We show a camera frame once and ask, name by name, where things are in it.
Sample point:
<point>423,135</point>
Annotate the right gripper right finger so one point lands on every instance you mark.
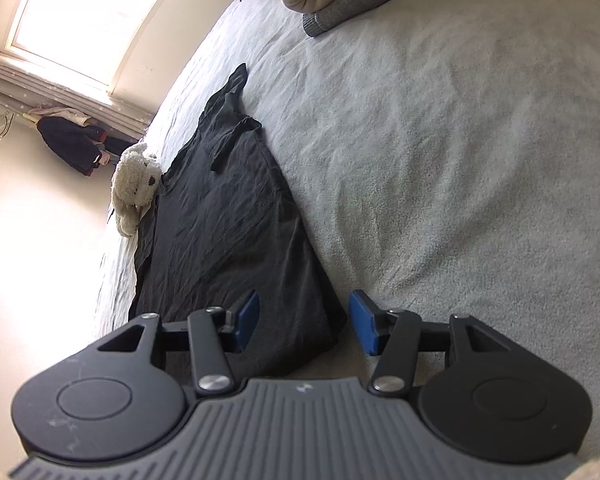
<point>392,336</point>

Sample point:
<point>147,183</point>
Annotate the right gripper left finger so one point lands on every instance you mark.
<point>216,331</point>

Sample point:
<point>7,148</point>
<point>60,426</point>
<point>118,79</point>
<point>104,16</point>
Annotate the black garment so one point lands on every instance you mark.
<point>224,222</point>

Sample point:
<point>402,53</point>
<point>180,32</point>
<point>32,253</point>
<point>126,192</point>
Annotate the white plush dog toy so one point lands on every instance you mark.
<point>134,183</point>

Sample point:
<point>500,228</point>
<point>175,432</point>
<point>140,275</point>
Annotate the grey bed sheet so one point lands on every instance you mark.
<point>445,155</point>

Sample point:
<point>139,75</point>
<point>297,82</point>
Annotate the dark jacket hanging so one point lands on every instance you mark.
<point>80,147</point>

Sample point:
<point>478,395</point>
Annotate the grey dotted curtain left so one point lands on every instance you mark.
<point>24,93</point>

